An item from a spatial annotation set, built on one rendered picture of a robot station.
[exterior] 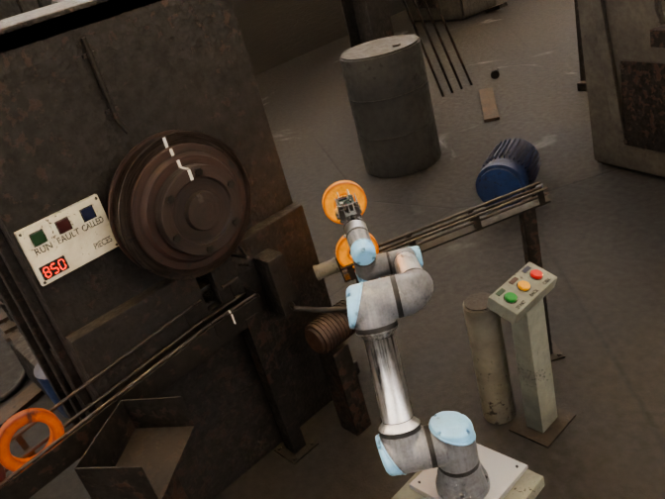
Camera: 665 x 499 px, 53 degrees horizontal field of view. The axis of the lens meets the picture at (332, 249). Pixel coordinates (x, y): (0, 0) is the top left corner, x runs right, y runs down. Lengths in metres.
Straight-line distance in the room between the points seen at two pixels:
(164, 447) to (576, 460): 1.36
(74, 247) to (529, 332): 1.46
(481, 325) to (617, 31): 2.23
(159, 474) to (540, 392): 1.30
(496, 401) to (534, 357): 0.28
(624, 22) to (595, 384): 2.08
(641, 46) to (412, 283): 2.57
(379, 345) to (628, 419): 1.15
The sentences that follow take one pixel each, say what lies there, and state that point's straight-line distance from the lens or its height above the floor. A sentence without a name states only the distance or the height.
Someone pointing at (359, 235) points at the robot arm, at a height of 0.91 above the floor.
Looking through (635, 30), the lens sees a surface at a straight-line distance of 4.05.
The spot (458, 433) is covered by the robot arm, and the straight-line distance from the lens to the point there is 1.86.
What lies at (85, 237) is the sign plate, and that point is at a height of 1.14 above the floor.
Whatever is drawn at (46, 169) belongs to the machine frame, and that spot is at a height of 1.37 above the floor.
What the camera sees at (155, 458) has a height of 0.60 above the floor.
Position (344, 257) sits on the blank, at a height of 0.70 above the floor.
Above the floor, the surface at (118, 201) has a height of 1.23.
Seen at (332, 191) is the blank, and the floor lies 0.96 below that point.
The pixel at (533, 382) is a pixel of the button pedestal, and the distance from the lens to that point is 2.44.
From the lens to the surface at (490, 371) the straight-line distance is 2.48.
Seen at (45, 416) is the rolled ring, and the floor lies 0.75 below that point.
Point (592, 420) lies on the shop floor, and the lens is 2.65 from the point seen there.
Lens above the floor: 1.83
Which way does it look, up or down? 27 degrees down
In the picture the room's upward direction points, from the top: 16 degrees counter-clockwise
